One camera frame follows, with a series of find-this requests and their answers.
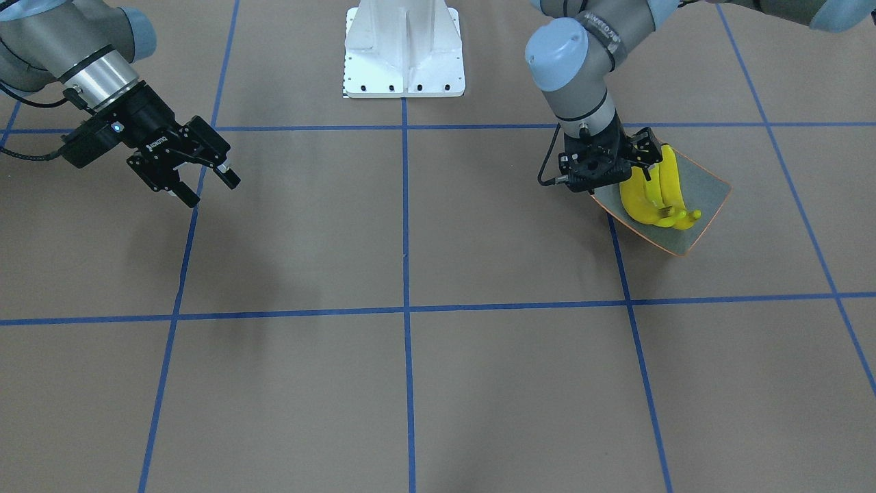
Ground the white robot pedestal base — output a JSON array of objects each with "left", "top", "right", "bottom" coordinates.
[{"left": 342, "top": 1, "right": 466, "bottom": 98}]

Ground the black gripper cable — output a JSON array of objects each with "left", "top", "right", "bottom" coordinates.
[{"left": 537, "top": 123, "right": 572, "bottom": 187}]

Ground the yellow plastic banana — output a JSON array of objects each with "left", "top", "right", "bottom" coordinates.
[
  {"left": 659, "top": 144, "right": 688, "bottom": 229},
  {"left": 619, "top": 178, "right": 703, "bottom": 230}
]

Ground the grey square plate orange rim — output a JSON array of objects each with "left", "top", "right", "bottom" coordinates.
[{"left": 593, "top": 150, "right": 732, "bottom": 256}]

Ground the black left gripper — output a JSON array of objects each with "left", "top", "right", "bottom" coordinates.
[{"left": 558, "top": 116, "right": 662, "bottom": 194}]

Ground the yellow banana top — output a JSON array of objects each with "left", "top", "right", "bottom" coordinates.
[{"left": 629, "top": 164, "right": 666, "bottom": 208}]

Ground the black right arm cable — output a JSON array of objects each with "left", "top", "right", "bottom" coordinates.
[{"left": 0, "top": 79, "right": 90, "bottom": 163}]

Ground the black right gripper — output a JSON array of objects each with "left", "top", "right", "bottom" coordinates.
[{"left": 60, "top": 81, "right": 241, "bottom": 209}]

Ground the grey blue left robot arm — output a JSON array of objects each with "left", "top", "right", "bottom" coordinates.
[{"left": 524, "top": 1, "right": 686, "bottom": 193}]

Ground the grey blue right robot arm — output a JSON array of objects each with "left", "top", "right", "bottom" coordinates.
[{"left": 1, "top": 1, "right": 240, "bottom": 208}]

